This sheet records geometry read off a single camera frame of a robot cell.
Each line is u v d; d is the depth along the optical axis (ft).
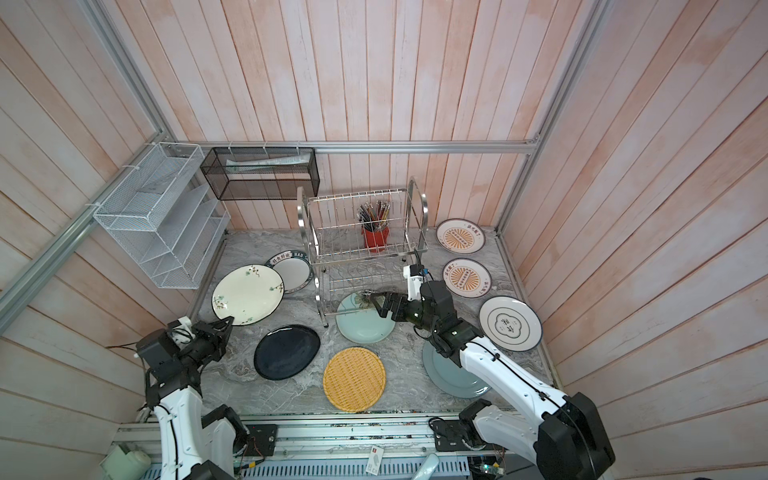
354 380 2.71
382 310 2.26
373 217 3.55
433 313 1.96
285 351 2.90
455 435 2.40
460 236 3.88
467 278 3.43
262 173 3.41
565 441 1.29
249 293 2.82
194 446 1.48
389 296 2.24
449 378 2.76
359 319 3.05
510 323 3.11
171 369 1.93
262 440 2.40
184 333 2.14
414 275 2.32
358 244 3.81
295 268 3.58
